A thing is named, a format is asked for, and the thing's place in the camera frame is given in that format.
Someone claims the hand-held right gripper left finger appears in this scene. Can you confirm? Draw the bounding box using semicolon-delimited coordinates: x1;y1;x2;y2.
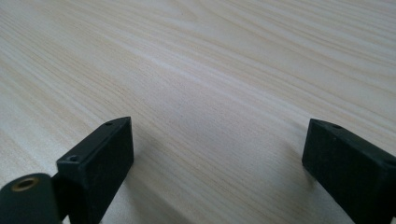
51;116;134;224

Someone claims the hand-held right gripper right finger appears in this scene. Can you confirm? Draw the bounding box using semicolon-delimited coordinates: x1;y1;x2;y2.
301;118;396;224

